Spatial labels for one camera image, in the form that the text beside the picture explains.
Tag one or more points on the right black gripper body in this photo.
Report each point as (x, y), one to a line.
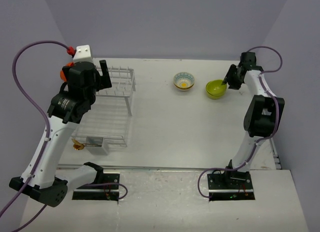
(237, 81)

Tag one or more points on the yellow dotted white bowl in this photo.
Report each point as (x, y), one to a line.
(184, 79)

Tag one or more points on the floral patterned white bowl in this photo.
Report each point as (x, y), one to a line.
(183, 89)

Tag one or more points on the white wire dish rack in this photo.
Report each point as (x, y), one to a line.
(107, 122)

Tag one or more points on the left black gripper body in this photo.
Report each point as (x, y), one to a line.
(95, 87)

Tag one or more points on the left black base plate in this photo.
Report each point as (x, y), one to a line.
(106, 192)

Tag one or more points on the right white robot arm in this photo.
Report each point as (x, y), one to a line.
(263, 115)

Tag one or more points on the clear cutlery holder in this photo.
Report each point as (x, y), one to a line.
(102, 150)

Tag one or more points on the lime green bowl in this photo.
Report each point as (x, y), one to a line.
(215, 96)
(216, 86)

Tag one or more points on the orange bowl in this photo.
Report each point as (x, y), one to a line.
(62, 75)

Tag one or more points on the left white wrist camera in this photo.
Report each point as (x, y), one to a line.
(83, 54)

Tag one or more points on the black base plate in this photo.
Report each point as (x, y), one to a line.
(106, 192)
(230, 186)

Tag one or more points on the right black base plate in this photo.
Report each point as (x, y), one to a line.
(230, 186)

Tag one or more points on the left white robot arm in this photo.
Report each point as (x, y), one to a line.
(39, 181)

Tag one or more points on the golden spoon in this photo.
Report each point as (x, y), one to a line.
(80, 146)

